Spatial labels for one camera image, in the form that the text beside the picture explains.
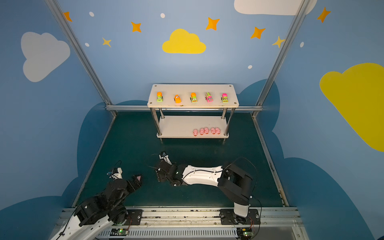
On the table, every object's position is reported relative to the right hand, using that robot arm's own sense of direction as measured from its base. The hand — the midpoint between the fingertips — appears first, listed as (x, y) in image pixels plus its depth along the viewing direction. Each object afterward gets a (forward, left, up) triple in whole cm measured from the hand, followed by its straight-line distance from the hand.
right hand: (163, 168), depth 84 cm
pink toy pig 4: (+29, -29, 0) cm, 41 cm away
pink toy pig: (+27, -17, 0) cm, 32 cm away
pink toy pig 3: (+29, -25, 0) cm, 38 cm away
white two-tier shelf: (+33, -7, -2) cm, 34 cm away
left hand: (-8, +10, +2) cm, 13 cm away
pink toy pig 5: (+29, -32, 0) cm, 44 cm away
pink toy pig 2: (+28, -21, 0) cm, 35 cm away
